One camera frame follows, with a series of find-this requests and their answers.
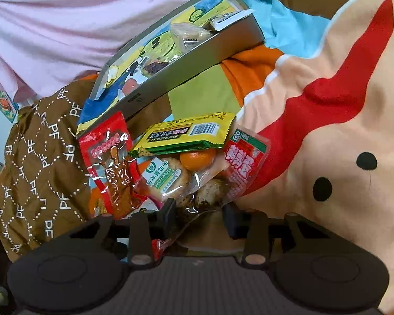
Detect green label biscuit packet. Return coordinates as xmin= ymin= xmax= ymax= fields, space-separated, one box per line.
xmin=134 ymin=157 xmax=190 ymax=203

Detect red packet braised eggs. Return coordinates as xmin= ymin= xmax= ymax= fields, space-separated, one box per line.
xmin=160 ymin=127 xmax=271 ymax=233

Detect orange mandarin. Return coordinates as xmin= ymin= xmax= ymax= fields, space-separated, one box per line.
xmin=180 ymin=149 xmax=217 ymax=171

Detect red chicken foot snack packet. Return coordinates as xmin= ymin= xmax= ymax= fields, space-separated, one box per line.
xmin=79 ymin=112 xmax=144 ymax=219

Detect yellow green cracker packet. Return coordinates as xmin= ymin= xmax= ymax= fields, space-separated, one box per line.
xmin=130 ymin=112 xmax=235 ymax=158

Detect pink sausages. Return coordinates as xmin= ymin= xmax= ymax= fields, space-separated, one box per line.
xmin=118 ymin=72 xmax=147 ymax=98

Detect clear packet dark dried meat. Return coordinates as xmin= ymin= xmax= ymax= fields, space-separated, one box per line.
xmin=139 ymin=56 xmax=169 ymax=78

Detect puffed rice bar packet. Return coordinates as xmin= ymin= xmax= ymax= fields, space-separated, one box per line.
xmin=170 ymin=23 xmax=213 ymax=54

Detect brown PF patterned blanket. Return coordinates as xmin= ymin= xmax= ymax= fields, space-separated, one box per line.
xmin=0 ymin=74 xmax=97 ymax=261

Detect colourful cartoon bedspread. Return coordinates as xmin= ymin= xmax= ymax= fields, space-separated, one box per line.
xmin=128 ymin=0 xmax=394 ymax=314

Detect grey tray with drawing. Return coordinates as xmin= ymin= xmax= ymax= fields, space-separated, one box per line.
xmin=76 ymin=0 xmax=265 ymax=137

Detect pink hanging sheet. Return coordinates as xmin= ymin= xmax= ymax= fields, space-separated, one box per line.
xmin=0 ymin=0 xmax=188 ymax=102

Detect cartoon wall poster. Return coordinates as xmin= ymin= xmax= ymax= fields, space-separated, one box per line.
xmin=0 ymin=91 xmax=19 ymax=122

